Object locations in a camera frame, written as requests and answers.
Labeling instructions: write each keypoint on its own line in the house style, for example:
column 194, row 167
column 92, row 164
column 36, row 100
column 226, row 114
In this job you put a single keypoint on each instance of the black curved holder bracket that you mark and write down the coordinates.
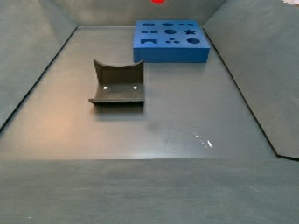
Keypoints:
column 120, row 83

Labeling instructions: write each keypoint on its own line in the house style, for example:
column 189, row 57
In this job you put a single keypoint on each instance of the red round object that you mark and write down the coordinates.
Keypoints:
column 157, row 1

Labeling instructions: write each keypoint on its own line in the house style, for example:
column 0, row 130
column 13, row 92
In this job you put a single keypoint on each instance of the blue shape sorter block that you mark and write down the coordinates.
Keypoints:
column 169, row 41

